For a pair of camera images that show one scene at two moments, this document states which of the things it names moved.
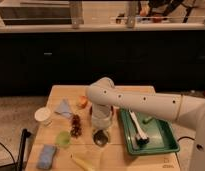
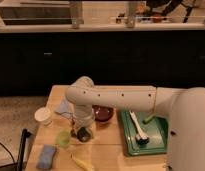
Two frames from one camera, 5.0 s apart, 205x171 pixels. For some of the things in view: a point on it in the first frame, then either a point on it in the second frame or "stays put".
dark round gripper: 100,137 -> 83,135
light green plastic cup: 63,138 stays put
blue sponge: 46,157 stays put
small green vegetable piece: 146,120 stays put
